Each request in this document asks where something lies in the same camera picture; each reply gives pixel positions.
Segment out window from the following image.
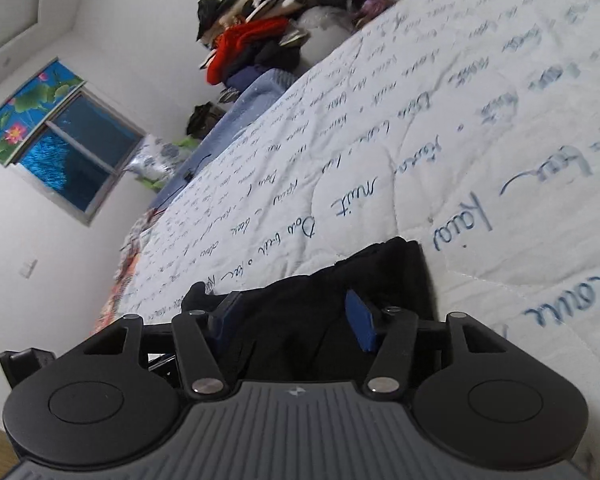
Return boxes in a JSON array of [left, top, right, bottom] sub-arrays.
[[12, 87, 147, 226]]

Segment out blue floral pillow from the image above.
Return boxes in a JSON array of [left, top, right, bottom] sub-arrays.
[[129, 135, 192, 192]]

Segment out pile of clothes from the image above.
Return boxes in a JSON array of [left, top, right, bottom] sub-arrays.
[[195, 0, 396, 106]]

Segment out black cable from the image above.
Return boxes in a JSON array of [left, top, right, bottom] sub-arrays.
[[155, 152, 214, 211]]

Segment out dark bag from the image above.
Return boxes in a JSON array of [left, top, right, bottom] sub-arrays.
[[186, 101, 227, 139]]

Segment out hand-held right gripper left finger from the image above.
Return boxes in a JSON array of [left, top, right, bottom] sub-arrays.
[[82, 292, 243, 401]]

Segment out lotus flower poster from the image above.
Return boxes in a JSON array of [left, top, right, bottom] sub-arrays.
[[0, 60, 87, 167]]

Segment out blue quilt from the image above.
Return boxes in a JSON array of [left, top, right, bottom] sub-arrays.
[[147, 67, 296, 211]]

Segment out colourful floral bed sheet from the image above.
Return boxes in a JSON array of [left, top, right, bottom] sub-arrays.
[[92, 210, 162, 336]]

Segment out white script-printed blanket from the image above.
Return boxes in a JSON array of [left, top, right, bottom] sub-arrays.
[[97, 0, 600, 480]]

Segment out black pants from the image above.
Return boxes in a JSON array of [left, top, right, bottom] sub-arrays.
[[180, 236, 438, 386]]

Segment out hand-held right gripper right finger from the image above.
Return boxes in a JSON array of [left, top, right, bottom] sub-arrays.
[[345, 289, 511, 401]]

